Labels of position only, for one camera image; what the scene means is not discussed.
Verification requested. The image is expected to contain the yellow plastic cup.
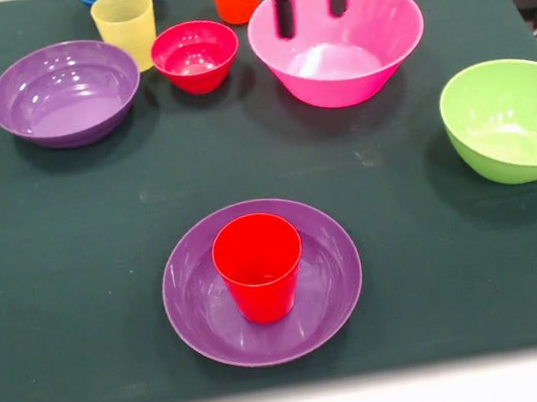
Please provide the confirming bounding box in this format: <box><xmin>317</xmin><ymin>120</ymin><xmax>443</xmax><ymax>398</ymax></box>
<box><xmin>88</xmin><ymin>0</ymin><xmax>164</xmax><ymax>80</ymax></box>

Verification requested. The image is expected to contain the dark green tablecloth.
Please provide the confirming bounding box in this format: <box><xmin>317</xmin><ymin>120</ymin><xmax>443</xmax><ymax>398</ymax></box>
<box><xmin>0</xmin><ymin>0</ymin><xmax>537</xmax><ymax>402</ymax></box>

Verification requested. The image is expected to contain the large pink plastic bowl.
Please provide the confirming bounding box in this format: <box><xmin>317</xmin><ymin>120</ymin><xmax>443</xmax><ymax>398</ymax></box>
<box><xmin>242</xmin><ymin>0</ymin><xmax>435</xmax><ymax>120</ymax></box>

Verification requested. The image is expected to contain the purple plastic bowl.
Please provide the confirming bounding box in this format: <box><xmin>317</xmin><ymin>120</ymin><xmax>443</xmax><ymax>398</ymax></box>
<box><xmin>149</xmin><ymin>185</ymin><xmax>375</xmax><ymax>381</ymax></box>
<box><xmin>0</xmin><ymin>31</ymin><xmax>151</xmax><ymax>160</ymax></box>

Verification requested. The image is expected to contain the small crimson plastic bowl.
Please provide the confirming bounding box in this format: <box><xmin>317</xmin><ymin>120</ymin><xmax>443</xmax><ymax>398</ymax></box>
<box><xmin>146</xmin><ymin>14</ymin><xmax>246</xmax><ymax>101</ymax></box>

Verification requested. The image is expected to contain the green plastic bowl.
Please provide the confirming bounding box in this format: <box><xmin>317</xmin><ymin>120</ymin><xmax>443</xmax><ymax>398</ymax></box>
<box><xmin>433</xmin><ymin>53</ymin><xmax>537</xmax><ymax>195</ymax></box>

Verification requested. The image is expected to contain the red plastic cup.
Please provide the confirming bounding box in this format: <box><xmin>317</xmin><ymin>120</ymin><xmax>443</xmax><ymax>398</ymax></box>
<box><xmin>206</xmin><ymin>206</ymin><xmax>313</xmax><ymax>331</ymax></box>

